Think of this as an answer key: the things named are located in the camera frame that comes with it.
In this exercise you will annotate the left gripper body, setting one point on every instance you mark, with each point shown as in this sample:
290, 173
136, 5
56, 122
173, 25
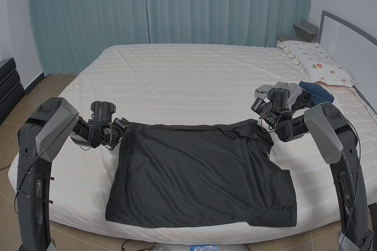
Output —
119, 135

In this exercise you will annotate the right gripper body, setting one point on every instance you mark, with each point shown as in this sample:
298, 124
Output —
268, 119

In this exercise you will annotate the black T-shirt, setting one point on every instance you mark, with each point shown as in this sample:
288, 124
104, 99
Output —
200, 173

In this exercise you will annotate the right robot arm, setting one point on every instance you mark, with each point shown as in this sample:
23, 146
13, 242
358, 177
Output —
327, 132

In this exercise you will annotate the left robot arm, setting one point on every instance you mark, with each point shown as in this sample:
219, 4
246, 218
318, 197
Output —
50, 129

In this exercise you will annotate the pile of clothes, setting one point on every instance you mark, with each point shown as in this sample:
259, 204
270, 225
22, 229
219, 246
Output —
312, 95

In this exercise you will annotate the bed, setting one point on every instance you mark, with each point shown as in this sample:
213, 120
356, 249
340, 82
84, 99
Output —
182, 82

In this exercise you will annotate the pink pillow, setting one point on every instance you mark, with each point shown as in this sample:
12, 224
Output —
327, 84

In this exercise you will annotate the white printed pillow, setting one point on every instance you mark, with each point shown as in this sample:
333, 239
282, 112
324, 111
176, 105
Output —
318, 61

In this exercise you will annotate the grey bedside table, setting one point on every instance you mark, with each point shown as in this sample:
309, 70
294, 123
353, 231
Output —
306, 27

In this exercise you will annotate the black chest of drawers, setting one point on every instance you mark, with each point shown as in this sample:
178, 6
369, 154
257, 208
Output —
10, 88

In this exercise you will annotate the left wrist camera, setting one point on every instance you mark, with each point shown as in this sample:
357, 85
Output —
120, 123

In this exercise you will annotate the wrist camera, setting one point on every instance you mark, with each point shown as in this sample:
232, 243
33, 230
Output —
120, 123
258, 105

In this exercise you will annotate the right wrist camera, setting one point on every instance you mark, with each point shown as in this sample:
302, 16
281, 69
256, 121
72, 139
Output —
258, 105

